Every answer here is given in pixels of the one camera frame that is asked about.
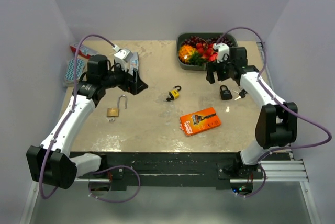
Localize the black base frame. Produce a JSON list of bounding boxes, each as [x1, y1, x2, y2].
[[81, 152, 265, 191]]

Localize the grey fruit tray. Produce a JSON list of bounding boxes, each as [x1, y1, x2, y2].
[[176, 32, 222, 71]]

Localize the red strawberries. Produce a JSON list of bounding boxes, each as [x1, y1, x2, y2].
[[195, 42, 216, 60]]

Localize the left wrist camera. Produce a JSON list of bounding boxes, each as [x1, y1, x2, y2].
[[113, 45, 133, 71]]

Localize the red toothpaste box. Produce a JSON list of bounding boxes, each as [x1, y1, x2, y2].
[[70, 43, 99, 59]]

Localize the red apple front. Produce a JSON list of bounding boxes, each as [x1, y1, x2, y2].
[[208, 53, 218, 62]]

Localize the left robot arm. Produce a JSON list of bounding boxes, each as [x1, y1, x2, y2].
[[26, 50, 148, 189]]

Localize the purple toothpaste box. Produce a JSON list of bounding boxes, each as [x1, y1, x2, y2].
[[129, 52, 139, 74]]

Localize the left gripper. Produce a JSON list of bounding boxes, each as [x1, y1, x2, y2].
[[102, 60, 148, 95]]

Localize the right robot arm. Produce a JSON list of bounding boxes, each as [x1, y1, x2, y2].
[[206, 43, 298, 178]]

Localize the purple cable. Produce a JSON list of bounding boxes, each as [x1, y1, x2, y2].
[[216, 26, 332, 198], [38, 33, 142, 204]]

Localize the black padlock keys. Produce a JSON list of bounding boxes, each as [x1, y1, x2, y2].
[[233, 88, 248, 100]]

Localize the yellow padlock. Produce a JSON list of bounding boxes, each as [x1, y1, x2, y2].
[[169, 85, 182, 100]]

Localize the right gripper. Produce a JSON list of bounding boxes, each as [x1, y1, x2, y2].
[[205, 55, 233, 85]]

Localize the orange razor box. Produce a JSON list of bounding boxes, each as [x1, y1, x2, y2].
[[180, 107, 221, 137]]

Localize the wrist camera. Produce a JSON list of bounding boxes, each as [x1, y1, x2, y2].
[[213, 43, 230, 63], [113, 45, 133, 71]]

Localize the brass padlock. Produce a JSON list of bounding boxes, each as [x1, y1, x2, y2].
[[106, 95, 128, 118]]

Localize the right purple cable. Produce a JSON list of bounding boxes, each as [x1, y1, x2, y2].
[[216, 26, 332, 198]]

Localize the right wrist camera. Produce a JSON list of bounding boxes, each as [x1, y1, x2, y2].
[[213, 43, 230, 63]]

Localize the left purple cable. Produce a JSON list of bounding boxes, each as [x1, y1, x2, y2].
[[38, 33, 142, 204]]

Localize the black padlock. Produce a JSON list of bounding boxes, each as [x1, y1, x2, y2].
[[220, 85, 233, 100]]

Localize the dark grapes bunch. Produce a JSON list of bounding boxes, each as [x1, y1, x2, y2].
[[181, 36, 237, 48]]

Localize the orange pineapple toy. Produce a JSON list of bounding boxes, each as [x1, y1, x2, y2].
[[178, 45, 197, 64]]

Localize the blue zigzag sponge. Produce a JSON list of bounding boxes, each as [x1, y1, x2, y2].
[[63, 59, 86, 87]]

